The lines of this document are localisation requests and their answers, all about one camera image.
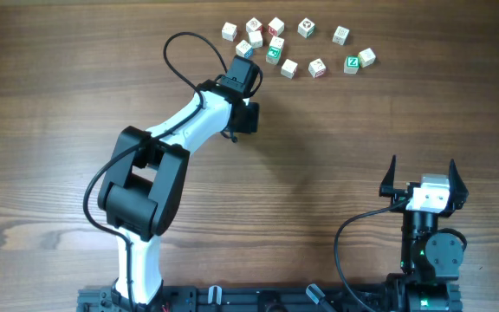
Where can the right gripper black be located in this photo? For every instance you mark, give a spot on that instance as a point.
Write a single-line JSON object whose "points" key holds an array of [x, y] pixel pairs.
{"points": [[457, 192]]}

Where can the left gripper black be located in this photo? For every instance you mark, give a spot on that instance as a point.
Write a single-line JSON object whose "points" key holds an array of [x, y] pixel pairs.
{"points": [[253, 126]]}

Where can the white block green top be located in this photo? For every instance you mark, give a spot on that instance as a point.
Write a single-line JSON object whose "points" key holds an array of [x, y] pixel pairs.
{"points": [[273, 55]]}

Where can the white block red Y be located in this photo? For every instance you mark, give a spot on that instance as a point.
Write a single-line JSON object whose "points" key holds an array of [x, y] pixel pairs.
{"points": [[289, 69]]}

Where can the white block red 6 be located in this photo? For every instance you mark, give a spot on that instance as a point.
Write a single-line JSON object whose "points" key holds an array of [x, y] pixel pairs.
{"points": [[317, 68]]}

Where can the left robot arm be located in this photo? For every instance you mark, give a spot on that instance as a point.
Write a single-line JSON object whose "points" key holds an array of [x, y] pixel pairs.
{"points": [[143, 182]]}

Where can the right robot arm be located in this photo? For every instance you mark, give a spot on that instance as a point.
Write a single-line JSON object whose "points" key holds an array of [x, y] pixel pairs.
{"points": [[430, 256]]}

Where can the white block left edge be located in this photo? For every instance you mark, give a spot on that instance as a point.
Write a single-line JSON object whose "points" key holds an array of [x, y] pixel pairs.
{"points": [[244, 49]]}

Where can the white block animal picture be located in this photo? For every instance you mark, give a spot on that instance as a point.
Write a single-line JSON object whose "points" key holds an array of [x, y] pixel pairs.
{"points": [[255, 39]]}

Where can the white block plain far left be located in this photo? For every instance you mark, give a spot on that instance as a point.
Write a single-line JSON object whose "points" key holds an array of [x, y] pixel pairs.
{"points": [[229, 32]]}

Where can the white block red A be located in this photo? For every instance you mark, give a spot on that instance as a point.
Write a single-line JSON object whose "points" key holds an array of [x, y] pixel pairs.
{"points": [[276, 42]]}

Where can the white block red side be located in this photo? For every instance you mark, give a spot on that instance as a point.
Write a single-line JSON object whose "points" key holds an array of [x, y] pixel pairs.
{"points": [[253, 25]]}

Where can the white block green J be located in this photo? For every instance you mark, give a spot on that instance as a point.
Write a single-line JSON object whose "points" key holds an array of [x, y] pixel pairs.
{"points": [[306, 28]]}

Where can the white block blue X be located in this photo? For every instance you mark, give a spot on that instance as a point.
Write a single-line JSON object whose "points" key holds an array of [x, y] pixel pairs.
{"points": [[340, 35]]}

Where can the white block green Z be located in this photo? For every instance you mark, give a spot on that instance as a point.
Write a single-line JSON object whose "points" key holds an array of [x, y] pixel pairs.
{"points": [[351, 65]]}

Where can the white block yellow turtle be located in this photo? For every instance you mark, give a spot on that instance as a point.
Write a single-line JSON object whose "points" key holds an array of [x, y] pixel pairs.
{"points": [[366, 57]]}

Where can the white block red frame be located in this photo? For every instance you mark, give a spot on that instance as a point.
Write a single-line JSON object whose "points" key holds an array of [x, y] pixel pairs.
{"points": [[276, 26]]}

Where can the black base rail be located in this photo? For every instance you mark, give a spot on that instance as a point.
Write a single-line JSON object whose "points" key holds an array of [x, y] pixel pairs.
{"points": [[378, 297]]}

